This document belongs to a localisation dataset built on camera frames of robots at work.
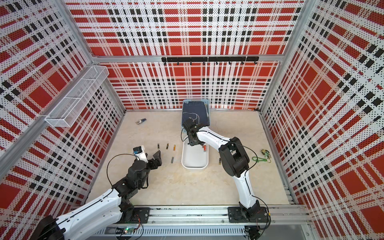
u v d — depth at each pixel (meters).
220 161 0.92
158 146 1.01
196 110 1.14
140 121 1.12
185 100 1.19
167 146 1.01
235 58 0.88
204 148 0.98
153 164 0.73
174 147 0.99
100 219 0.55
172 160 0.93
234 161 0.54
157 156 0.77
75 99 0.75
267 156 0.94
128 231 0.69
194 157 0.92
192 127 0.73
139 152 0.69
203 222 0.73
